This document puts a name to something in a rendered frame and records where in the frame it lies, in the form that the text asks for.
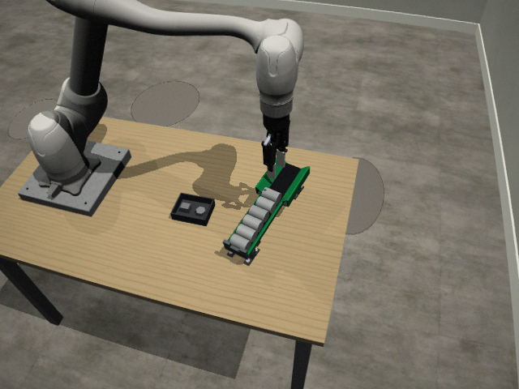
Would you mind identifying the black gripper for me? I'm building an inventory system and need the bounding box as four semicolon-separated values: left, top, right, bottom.
261;115;290;180

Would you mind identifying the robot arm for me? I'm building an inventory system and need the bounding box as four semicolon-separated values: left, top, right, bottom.
28;0;304;199

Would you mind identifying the dark green flat panel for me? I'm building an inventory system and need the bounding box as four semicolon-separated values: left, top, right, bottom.
255;158;310;207

